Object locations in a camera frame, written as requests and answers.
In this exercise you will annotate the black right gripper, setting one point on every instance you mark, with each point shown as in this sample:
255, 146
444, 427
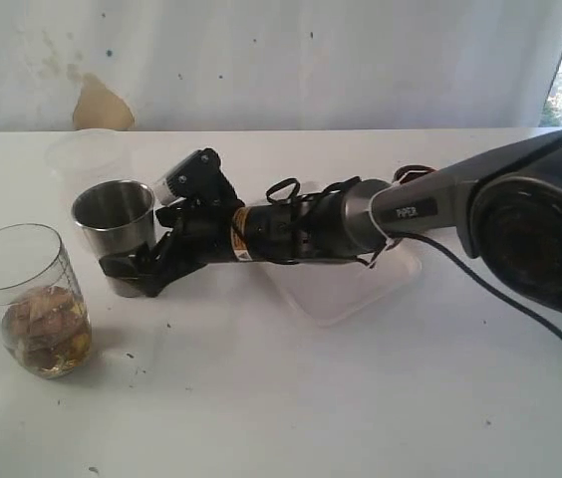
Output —
198, 228

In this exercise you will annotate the stainless steel tumbler cup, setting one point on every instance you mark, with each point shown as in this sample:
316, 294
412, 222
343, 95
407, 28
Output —
116, 216

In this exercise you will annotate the clear plastic measuring cup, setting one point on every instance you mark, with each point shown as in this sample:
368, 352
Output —
33, 255

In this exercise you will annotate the wooden clothespins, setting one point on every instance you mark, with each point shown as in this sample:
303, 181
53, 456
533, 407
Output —
47, 331

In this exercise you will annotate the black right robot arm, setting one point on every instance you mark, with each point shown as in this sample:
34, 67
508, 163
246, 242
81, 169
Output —
505, 205

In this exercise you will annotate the translucent plastic container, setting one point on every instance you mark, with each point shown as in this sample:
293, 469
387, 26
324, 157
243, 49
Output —
86, 157

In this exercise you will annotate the white rectangular plastic tray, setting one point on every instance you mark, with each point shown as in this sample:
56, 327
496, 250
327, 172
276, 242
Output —
329, 294

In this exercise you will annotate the white zip tie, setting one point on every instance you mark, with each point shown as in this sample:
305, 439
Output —
367, 225

